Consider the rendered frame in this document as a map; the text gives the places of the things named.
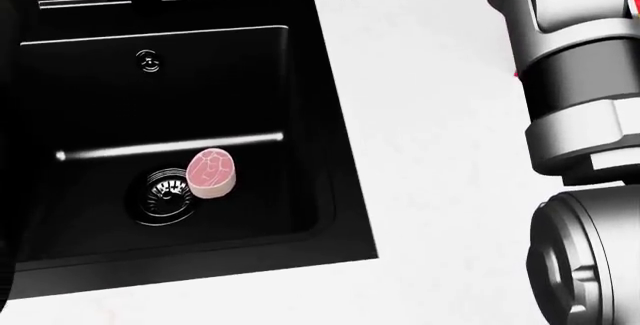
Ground round sink overflow cap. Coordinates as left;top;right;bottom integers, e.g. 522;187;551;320
134;48;164;74

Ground chrome sink drain strainer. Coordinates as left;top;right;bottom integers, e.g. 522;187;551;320
126;167;198;226

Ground pink raw meat piece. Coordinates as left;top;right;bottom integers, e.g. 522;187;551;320
185;147;237;201

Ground black kitchen sink basin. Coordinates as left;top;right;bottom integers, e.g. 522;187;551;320
8;0;379;299

